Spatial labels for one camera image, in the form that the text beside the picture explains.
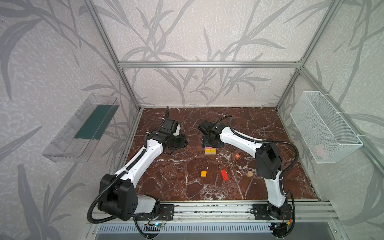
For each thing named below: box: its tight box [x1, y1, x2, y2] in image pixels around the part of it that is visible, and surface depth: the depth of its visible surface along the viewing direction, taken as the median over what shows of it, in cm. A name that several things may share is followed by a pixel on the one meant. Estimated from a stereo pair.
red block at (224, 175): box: [221, 169, 229, 181], surface depth 87 cm
